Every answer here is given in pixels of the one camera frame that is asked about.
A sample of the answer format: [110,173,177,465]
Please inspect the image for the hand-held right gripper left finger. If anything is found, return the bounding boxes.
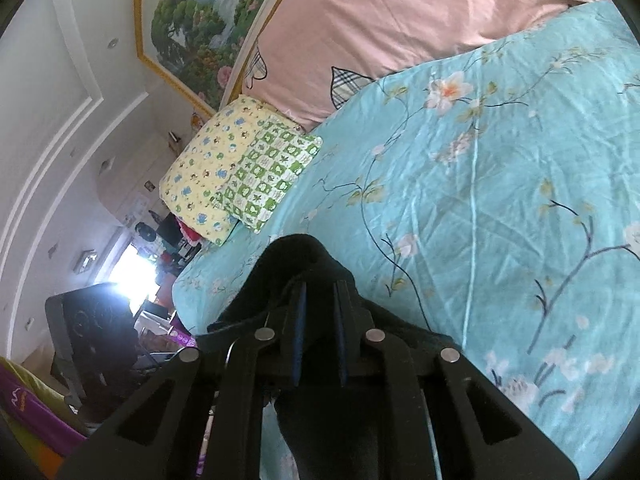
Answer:
[57,280,307,480]

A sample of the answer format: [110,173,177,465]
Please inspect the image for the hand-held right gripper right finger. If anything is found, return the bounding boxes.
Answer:
[332,280,581,480]

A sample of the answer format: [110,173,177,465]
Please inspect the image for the black pants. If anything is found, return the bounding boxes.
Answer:
[206,234,468,480]

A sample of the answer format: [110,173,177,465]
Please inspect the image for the green checkered pillow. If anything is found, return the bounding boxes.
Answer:
[210,114,323,235]

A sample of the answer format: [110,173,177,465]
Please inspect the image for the bright window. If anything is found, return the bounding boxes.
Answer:
[107,245,161,311]

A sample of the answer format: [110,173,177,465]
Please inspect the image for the yellow print pillow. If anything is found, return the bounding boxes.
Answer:
[159,94,271,247]

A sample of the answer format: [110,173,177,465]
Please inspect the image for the blue floral bedsheet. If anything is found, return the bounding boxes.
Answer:
[172,0,640,480]

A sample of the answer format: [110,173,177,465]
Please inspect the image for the black chair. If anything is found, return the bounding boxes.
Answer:
[44,282,138,411]

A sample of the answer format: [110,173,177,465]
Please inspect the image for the square ceiling lamp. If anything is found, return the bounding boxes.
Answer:
[75,249,101,273]

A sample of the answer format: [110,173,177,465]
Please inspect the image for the purple and yellow mat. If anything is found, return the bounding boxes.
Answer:
[0,355,88,476]

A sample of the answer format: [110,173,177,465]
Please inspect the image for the pink heart-pattern pillow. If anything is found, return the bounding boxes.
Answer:
[243,0,613,133]

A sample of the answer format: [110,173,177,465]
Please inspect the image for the gold framed landscape painting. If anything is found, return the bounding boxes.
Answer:
[136,0,311,117]

